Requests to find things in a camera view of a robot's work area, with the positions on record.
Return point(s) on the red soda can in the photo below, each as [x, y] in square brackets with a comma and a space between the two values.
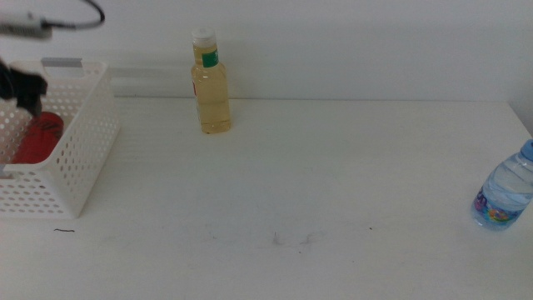
[39, 137]

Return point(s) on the white perforated plastic basket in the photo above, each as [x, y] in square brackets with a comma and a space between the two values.
[89, 137]

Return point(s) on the clear water bottle blue cap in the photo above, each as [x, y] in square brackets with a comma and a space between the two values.
[506, 191]

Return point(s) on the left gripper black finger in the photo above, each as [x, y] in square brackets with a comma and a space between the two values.
[31, 89]

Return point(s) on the yellow liquid bottle white cap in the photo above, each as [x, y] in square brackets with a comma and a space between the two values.
[212, 100]

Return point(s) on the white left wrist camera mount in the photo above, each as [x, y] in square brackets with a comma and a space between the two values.
[25, 27]

